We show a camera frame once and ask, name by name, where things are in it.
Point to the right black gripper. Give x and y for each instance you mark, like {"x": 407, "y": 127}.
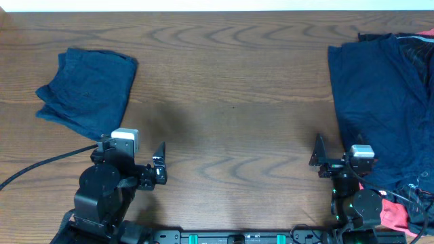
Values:
{"x": 319, "y": 158}

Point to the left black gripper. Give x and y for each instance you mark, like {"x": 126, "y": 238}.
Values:
{"x": 145, "y": 180}

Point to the dark blue denim shorts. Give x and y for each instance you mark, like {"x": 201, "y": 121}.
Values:
{"x": 90, "y": 91}

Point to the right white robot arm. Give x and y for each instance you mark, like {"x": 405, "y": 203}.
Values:
{"x": 357, "y": 210}

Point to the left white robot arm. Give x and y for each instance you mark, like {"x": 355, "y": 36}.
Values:
{"x": 106, "y": 190}

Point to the navy blue shirt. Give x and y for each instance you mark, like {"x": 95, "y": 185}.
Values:
{"x": 373, "y": 98}

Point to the red garment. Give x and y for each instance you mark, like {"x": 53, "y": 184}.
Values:
{"x": 395, "y": 217}

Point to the dark striped garment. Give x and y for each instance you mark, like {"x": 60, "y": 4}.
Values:
{"x": 418, "y": 49}

